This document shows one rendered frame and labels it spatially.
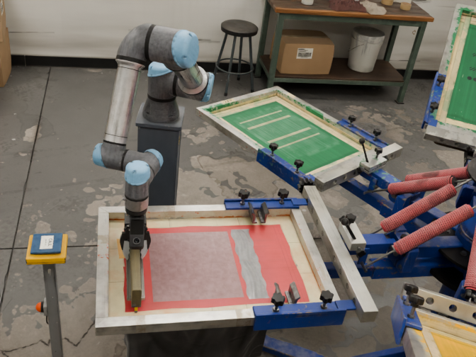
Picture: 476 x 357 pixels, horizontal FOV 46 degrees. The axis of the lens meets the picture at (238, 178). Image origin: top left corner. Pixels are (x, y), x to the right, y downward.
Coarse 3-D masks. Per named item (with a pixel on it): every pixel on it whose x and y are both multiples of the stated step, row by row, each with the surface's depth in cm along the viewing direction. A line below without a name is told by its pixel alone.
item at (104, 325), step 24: (120, 216) 212; (168, 216) 216; (192, 216) 218; (216, 216) 220; (240, 216) 222; (312, 240) 210; (312, 264) 201; (96, 288) 178; (96, 312) 170; (192, 312) 174; (216, 312) 175; (240, 312) 176
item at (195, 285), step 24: (192, 264) 197; (216, 264) 199; (240, 264) 200; (264, 264) 202; (288, 264) 203; (144, 288) 185; (168, 288) 186; (192, 288) 188; (216, 288) 189; (240, 288) 190; (288, 288) 193
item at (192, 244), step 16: (160, 240) 206; (176, 240) 207; (192, 240) 208; (208, 240) 209; (224, 240) 210; (256, 240) 212; (272, 240) 213; (144, 256) 198; (160, 256) 199; (176, 256) 200; (192, 256) 200; (208, 256) 202; (224, 256) 202; (272, 256) 206; (288, 256) 207
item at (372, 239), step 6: (366, 234) 208; (372, 234) 209; (378, 234) 209; (366, 240) 206; (372, 240) 206; (378, 240) 206; (384, 240) 207; (366, 246) 204; (372, 246) 205; (378, 246) 206; (384, 246) 206; (354, 252) 205; (372, 252) 207; (378, 252) 207; (384, 252) 208
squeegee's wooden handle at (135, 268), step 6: (132, 252) 184; (138, 252) 185; (132, 258) 182; (138, 258) 182; (132, 264) 180; (138, 264) 180; (132, 270) 178; (138, 270) 178; (132, 276) 175; (138, 276) 176; (132, 282) 173; (138, 282) 174; (132, 288) 171; (138, 288) 171; (132, 294) 171; (138, 294) 172; (132, 300) 173; (138, 300) 173; (132, 306) 174; (138, 306) 175
